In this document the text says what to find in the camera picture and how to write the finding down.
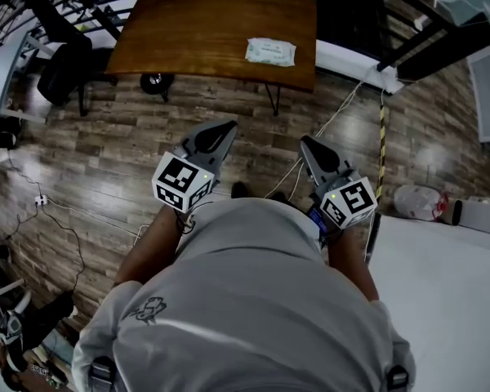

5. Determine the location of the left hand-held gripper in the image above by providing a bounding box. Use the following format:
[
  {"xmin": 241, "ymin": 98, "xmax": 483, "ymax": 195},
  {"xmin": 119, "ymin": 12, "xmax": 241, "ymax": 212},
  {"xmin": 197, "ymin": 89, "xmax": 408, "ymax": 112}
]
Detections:
[{"xmin": 152, "ymin": 119, "xmax": 239, "ymax": 214}]

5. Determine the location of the person's light t-shirt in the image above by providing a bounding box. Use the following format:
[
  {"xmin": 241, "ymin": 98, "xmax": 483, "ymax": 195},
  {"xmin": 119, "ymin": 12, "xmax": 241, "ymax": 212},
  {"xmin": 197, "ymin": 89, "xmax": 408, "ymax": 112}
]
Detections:
[{"xmin": 71, "ymin": 197, "xmax": 417, "ymax": 392}]

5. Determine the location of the white floor ledge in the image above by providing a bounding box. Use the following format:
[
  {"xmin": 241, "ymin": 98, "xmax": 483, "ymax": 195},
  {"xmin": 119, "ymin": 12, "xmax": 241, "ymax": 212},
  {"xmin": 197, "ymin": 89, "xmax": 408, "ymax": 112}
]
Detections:
[{"xmin": 314, "ymin": 38, "xmax": 406, "ymax": 96}]

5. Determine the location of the black round floor object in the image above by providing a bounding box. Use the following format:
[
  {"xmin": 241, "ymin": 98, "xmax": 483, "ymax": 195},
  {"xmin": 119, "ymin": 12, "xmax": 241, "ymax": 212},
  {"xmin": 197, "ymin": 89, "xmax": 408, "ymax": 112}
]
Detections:
[{"xmin": 139, "ymin": 72, "xmax": 176, "ymax": 104}]

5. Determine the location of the black office chair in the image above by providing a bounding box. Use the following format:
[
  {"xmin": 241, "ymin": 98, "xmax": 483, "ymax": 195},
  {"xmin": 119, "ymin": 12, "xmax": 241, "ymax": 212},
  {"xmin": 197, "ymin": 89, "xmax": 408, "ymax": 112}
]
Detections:
[{"xmin": 26, "ymin": 0, "xmax": 120, "ymax": 118}]

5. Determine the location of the brown wooden table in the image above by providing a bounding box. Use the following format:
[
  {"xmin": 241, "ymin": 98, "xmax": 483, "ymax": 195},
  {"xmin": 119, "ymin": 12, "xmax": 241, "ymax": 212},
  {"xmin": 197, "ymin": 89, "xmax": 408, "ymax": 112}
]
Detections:
[{"xmin": 105, "ymin": 0, "xmax": 319, "ymax": 117}]

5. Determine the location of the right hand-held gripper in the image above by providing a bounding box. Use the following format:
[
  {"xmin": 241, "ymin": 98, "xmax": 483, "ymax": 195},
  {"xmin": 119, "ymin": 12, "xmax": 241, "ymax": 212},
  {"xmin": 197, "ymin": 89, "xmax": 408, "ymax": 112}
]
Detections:
[{"xmin": 299, "ymin": 135, "xmax": 379, "ymax": 230}]

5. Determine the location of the clear plastic water jug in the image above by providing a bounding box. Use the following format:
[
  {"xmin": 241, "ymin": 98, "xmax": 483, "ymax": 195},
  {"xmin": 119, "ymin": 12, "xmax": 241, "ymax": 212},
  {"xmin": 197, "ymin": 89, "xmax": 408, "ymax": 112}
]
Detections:
[{"xmin": 393, "ymin": 184, "xmax": 451, "ymax": 223}]

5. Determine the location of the person's black left shoe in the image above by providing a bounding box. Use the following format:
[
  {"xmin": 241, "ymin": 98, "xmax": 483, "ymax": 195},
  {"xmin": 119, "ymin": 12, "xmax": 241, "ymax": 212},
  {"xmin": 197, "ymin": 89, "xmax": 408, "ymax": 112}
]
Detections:
[{"xmin": 229, "ymin": 180, "xmax": 250, "ymax": 199}]

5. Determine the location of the yellow black hazard strip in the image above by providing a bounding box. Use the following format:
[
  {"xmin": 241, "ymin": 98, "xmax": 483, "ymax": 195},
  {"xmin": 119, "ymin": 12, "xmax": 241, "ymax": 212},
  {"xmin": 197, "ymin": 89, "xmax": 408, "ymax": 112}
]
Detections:
[{"xmin": 374, "ymin": 103, "xmax": 392, "ymax": 200}]

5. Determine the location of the black bag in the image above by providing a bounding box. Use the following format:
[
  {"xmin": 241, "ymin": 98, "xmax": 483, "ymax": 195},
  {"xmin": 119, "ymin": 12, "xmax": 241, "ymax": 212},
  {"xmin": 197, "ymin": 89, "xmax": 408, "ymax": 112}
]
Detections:
[{"xmin": 0, "ymin": 116, "xmax": 25, "ymax": 151}]

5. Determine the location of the person's black shoe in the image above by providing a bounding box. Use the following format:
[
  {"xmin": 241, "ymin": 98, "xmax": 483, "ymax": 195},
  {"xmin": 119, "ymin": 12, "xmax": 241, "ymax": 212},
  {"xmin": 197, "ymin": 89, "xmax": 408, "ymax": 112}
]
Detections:
[
  {"xmin": 229, "ymin": 180, "xmax": 250, "ymax": 199},
  {"xmin": 268, "ymin": 190, "xmax": 300, "ymax": 211}
]

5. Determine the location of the person's right forearm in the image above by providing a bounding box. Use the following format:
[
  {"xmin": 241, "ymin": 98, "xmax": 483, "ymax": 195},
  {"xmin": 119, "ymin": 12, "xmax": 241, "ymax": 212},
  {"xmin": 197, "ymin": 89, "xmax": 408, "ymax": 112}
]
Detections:
[{"xmin": 325, "ymin": 226, "xmax": 381, "ymax": 302}]

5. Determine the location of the person's black right shoe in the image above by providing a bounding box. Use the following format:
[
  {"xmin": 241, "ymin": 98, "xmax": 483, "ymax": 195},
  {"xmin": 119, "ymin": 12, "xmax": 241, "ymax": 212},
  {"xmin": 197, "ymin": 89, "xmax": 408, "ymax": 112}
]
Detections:
[{"xmin": 268, "ymin": 190, "xmax": 300, "ymax": 211}]

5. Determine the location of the person's left forearm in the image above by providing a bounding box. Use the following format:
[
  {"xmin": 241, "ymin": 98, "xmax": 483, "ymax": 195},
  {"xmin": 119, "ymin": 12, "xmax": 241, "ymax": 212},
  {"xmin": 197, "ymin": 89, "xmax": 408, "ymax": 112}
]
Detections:
[{"xmin": 113, "ymin": 206, "xmax": 189, "ymax": 288}]

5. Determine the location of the large white table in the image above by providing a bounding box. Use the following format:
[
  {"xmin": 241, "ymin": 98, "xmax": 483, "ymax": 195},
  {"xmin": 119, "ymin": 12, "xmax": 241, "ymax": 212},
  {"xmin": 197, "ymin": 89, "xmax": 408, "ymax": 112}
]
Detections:
[{"xmin": 366, "ymin": 214, "xmax": 490, "ymax": 392}]

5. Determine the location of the white lidded wet wipe pack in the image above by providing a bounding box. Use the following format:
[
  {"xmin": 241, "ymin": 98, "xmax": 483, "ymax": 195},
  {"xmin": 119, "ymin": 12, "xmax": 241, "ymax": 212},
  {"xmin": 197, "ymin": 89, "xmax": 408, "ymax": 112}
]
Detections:
[{"xmin": 244, "ymin": 37, "xmax": 297, "ymax": 69}]

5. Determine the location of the white box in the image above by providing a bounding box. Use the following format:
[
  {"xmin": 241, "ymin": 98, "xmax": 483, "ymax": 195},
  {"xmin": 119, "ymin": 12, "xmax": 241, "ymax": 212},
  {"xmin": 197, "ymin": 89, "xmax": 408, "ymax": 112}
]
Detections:
[{"xmin": 459, "ymin": 199, "xmax": 490, "ymax": 237}]

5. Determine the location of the white desk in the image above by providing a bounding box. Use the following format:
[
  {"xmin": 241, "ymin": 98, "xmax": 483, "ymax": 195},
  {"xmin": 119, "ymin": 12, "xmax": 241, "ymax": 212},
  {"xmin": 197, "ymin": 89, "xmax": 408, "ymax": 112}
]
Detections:
[{"xmin": 0, "ymin": 26, "xmax": 42, "ymax": 125}]

